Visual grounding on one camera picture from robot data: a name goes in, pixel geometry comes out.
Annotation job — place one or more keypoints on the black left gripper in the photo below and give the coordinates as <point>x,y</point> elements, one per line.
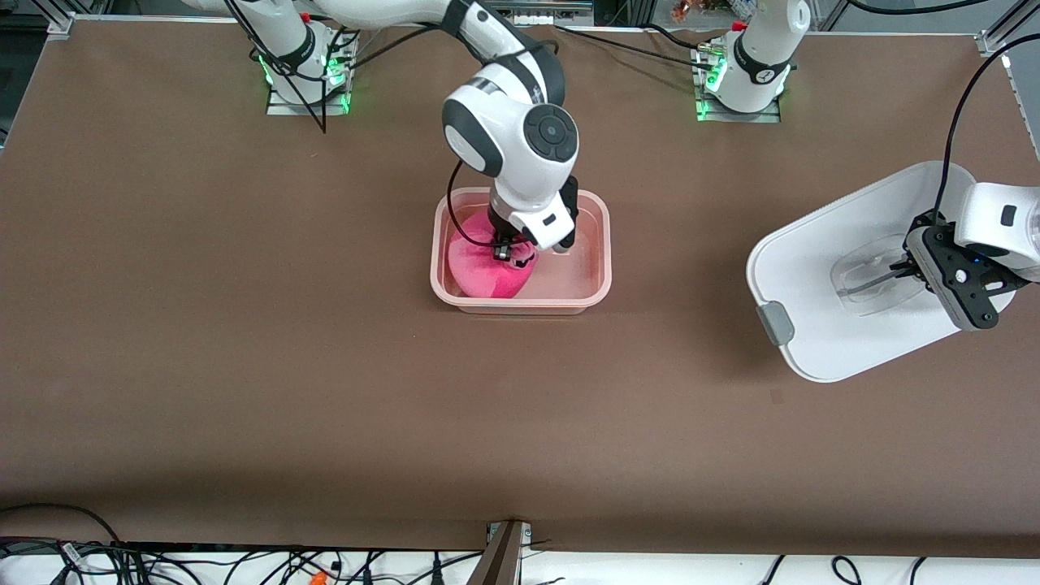
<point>919,262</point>

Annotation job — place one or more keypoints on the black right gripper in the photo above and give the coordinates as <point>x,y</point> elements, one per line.
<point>504,238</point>

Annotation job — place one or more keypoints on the pink plush toy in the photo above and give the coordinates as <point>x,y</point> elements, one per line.
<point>479,272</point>

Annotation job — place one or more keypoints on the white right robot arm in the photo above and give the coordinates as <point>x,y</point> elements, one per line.
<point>504,130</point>

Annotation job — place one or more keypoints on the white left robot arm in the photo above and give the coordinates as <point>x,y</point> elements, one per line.
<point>756,49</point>

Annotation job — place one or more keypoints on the pink plastic box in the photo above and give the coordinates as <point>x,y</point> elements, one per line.
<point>585,276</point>

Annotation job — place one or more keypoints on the white power strip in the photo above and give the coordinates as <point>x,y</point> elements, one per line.
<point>532,16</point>

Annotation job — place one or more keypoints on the copper coloured object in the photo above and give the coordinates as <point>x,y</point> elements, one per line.
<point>686,10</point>

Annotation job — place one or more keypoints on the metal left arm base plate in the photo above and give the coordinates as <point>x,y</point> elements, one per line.
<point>731,117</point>

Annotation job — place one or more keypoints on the aluminium corner bracket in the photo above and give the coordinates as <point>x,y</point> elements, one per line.
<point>61,26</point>
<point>993,42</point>

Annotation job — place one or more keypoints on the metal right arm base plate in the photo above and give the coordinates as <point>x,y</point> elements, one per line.
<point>309,110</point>

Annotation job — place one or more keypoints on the metal frame bracket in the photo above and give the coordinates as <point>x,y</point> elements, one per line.
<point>500,561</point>

